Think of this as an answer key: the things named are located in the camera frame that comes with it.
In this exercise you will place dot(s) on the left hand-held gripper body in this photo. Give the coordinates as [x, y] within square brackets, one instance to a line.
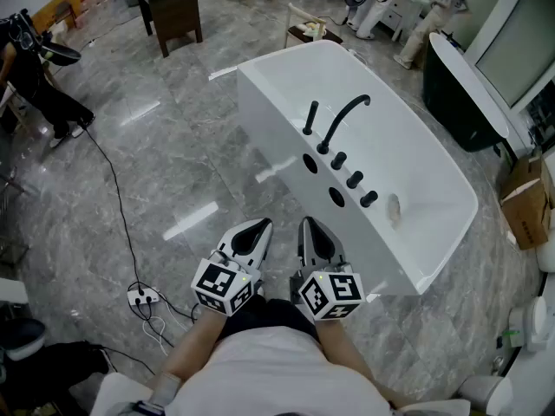
[217, 282]

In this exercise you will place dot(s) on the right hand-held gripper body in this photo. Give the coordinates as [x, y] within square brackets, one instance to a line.
[334, 295]

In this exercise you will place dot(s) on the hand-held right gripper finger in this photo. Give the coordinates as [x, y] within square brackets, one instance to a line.
[336, 249]
[303, 249]

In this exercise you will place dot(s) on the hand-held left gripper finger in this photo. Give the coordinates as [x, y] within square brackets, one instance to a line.
[226, 241]
[260, 254]

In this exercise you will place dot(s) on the person's left forearm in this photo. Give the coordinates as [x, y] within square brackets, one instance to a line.
[195, 340]

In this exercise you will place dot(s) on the person's right forearm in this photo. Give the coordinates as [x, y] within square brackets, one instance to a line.
[342, 345]

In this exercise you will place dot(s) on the white rectangular bathtub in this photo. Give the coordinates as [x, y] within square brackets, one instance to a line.
[390, 154]

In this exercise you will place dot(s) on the person's black trousers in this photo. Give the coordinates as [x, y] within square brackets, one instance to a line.
[269, 314]

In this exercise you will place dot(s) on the person's white shirt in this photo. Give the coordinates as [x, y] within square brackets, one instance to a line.
[277, 371]

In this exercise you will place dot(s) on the black curved faucet spout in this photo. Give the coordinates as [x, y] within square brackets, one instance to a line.
[338, 117]

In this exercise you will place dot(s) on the black freestanding tub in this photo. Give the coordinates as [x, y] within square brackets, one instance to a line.
[446, 102]

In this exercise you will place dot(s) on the cardboard box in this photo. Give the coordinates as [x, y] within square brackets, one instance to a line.
[526, 206]

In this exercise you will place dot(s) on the white box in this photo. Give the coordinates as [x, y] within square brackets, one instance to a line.
[13, 290]

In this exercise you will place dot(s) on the beige cloth bundle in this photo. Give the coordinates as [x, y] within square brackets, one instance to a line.
[308, 28]

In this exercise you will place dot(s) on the white wooden chair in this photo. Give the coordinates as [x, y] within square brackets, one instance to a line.
[299, 20]

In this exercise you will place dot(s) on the dark wooden vanity cabinet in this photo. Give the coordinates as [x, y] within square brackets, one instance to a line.
[173, 11]

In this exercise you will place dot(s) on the black frying pan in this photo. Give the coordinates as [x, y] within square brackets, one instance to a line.
[60, 54]

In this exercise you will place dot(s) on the white dresser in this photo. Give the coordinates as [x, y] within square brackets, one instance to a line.
[407, 4]

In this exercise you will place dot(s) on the white framed window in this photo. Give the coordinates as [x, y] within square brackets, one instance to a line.
[511, 46]

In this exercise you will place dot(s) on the small wooden chair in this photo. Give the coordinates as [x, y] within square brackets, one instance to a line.
[66, 13]

